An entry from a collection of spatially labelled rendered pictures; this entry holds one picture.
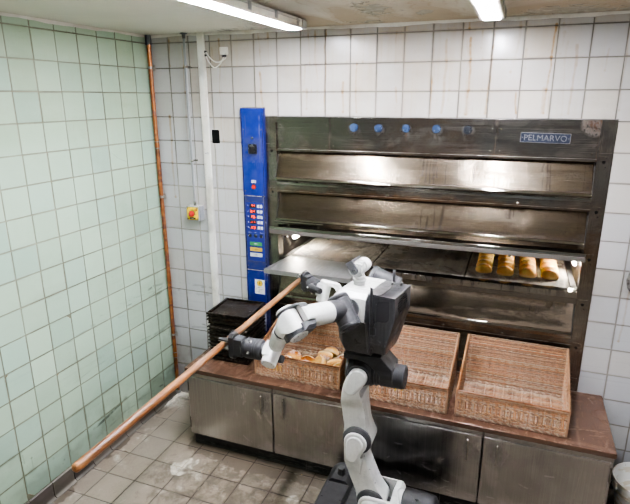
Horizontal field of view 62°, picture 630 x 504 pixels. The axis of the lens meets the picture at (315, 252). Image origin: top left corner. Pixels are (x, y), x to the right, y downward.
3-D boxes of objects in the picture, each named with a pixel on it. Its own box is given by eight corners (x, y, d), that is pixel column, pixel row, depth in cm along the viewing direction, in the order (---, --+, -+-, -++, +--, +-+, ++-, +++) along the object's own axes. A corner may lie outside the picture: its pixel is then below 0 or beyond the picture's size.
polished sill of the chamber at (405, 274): (282, 262, 358) (282, 256, 356) (575, 295, 296) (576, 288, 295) (278, 264, 352) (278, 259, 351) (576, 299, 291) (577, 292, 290)
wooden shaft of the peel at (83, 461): (78, 475, 153) (76, 466, 153) (70, 472, 154) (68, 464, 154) (302, 282, 306) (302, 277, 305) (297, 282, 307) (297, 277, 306)
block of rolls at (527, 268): (481, 247, 376) (481, 240, 375) (554, 254, 360) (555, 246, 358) (474, 273, 322) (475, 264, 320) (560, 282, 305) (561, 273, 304)
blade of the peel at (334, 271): (349, 283, 305) (349, 279, 304) (263, 273, 324) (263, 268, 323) (366, 265, 337) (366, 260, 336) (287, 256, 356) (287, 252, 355)
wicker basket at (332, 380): (285, 341, 367) (284, 304, 360) (363, 355, 348) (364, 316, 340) (253, 374, 324) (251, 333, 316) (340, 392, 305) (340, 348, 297)
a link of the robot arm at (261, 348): (247, 356, 218) (272, 360, 214) (256, 334, 224) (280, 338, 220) (255, 369, 226) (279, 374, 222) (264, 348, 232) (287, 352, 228)
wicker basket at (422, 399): (369, 357, 344) (370, 318, 337) (458, 373, 325) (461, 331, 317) (346, 395, 301) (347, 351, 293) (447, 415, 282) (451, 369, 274)
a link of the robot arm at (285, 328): (275, 357, 210) (285, 337, 194) (264, 335, 214) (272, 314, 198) (298, 347, 215) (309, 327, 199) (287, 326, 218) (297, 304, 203)
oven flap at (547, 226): (278, 221, 343) (281, 190, 344) (583, 246, 282) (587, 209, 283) (275, 220, 338) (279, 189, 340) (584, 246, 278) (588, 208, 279)
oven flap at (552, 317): (279, 295, 358) (283, 266, 358) (570, 335, 297) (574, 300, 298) (277, 295, 353) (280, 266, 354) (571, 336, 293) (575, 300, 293)
